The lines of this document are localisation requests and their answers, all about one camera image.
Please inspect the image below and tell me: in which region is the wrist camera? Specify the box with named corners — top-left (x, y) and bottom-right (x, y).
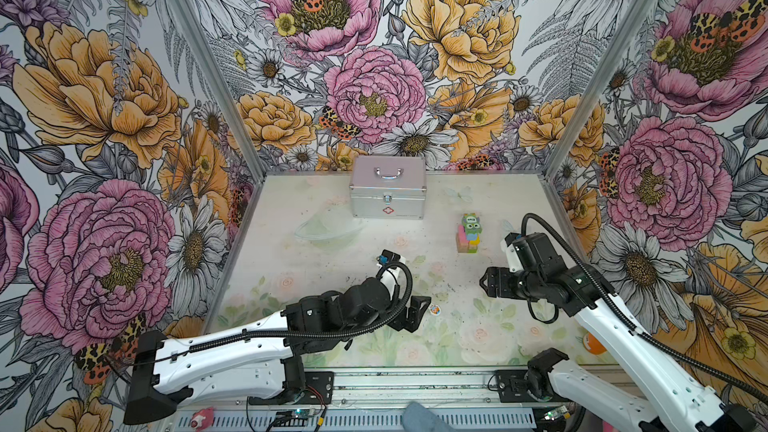
top-left (377, 249), bottom-right (401, 266)
top-left (500, 232), bottom-right (523, 272)

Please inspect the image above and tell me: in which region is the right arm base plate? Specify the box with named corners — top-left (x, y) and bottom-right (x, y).
top-left (491, 369), bottom-right (539, 403)

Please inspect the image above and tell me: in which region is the pink toy left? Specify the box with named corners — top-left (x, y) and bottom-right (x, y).
top-left (189, 407), bottom-right (215, 432)

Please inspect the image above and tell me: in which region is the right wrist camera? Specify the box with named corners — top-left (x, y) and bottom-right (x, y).
top-left (500, 232), bottom-right (523, 272)

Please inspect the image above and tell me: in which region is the silver first aid case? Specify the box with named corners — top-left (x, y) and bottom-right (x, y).
top-left (349, 155), bottom-right (427, 220)

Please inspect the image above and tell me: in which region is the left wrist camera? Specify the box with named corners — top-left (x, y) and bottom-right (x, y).
top-left (377, 249), bottom-right (401, 266)

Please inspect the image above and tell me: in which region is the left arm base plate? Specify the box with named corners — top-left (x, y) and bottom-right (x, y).
top-left (247, 371), bottom-right (335, 406)

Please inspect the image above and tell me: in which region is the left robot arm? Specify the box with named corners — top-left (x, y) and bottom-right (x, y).
top-left (124, 272), bottom-right (431, 425)

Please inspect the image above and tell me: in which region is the clear glass bowl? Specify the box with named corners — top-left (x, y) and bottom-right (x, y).
top-left (294, 206), bottom-right (365, 250)

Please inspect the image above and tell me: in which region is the aluminium front rail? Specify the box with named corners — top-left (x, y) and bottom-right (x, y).
top-left (152, 365), bottom-right (676, 432)

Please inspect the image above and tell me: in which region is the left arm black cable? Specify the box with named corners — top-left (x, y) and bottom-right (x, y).
top-left (107, 260), bottom-right (415, 385)

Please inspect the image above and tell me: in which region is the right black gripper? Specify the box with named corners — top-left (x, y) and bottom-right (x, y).
top-left (479, 266), bottom-right (546, 304)

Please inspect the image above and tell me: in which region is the grey blue cloth object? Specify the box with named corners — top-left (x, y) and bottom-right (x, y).
top-left (402, 402), bottom-right (454, 432)

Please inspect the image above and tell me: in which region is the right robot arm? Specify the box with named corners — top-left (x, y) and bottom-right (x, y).
top-left (480, 233), bottom-right (767, 431)

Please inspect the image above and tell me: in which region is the orange pill bottle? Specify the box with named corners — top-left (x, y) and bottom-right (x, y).
top-left (583, 332), bottom-right (607, 355)

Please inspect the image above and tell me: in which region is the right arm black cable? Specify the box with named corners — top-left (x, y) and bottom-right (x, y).
top-left (520, 212), bottom-right (768, 406)

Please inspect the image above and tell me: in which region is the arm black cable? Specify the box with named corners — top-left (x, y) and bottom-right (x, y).
top-left (107, 260), bottom-right (415, 385)
top-left (520, 212), bottom-right (768, 406)

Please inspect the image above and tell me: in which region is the owl sticker toy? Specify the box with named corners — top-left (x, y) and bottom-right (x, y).
top-left (462, 213), bottom-right (482, 242)

